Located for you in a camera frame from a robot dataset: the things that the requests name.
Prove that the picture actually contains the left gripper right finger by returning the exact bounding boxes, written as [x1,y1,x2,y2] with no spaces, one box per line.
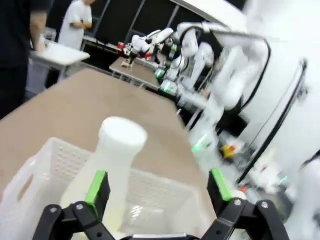
[204,167,291,240]

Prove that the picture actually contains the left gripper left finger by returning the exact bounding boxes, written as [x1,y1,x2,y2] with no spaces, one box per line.
[31,170,111,240]

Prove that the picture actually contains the translucent plastic Erlenmeyer flask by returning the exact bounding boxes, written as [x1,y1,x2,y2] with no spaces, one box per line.
[59,143,142,236]

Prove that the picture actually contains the person's left forearm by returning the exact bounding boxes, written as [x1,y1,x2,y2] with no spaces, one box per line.
[29,11,48,51]

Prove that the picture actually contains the yellow emergency stop button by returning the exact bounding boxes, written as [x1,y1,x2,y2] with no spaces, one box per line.
[219,144,236,160]

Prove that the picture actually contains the white perforated plastic basket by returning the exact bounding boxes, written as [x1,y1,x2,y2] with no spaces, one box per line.
[0,136,205,240]

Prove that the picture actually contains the brown background work table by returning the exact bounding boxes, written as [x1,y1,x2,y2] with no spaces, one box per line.
[108,57,161,91]

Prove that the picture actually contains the white side table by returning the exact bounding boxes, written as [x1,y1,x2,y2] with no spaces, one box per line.
[28,41,91,69]

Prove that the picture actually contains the person in black t-shirt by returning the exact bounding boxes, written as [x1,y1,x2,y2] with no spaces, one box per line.
[0,0,48,121]

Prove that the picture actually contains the person in white t-shirt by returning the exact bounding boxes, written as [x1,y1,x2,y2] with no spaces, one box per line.
[57,0,94,51]

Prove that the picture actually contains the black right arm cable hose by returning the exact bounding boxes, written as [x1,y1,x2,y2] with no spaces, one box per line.
[238,37,273,111]

